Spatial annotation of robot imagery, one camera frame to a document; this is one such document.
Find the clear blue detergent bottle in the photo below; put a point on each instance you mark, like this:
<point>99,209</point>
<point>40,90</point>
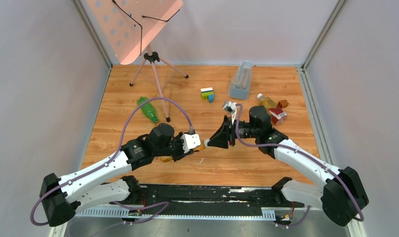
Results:
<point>239,86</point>

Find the coloured toy brick stack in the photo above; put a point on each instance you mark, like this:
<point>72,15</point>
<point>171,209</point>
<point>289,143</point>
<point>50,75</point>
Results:
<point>207,94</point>

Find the green plastic bottle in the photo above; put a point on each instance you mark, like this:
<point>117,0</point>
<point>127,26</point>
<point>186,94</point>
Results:
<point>148,110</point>

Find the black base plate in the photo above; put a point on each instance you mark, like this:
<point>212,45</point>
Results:
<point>210,200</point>

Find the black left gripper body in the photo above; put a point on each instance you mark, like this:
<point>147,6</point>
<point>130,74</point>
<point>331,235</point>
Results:
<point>180,147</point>

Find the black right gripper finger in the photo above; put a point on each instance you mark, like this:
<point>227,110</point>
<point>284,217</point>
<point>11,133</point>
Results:
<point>226,124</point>
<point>220,139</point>

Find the yellow blue milk tea bottle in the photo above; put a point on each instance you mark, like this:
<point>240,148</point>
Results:
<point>201,147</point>

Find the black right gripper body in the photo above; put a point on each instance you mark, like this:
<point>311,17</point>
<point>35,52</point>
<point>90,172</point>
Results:
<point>244,131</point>

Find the red yellow tea bottle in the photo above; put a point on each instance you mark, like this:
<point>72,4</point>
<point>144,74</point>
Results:
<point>278,115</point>

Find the brown small block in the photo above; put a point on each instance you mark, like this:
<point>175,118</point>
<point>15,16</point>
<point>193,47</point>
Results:
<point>283,104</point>

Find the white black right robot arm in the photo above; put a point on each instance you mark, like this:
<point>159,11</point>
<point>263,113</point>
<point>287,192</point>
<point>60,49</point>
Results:
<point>339,192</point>

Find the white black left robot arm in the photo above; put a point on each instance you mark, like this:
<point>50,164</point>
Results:
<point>62,196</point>

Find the pink music stand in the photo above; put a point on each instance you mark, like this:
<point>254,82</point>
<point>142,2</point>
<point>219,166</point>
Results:
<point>131,25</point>

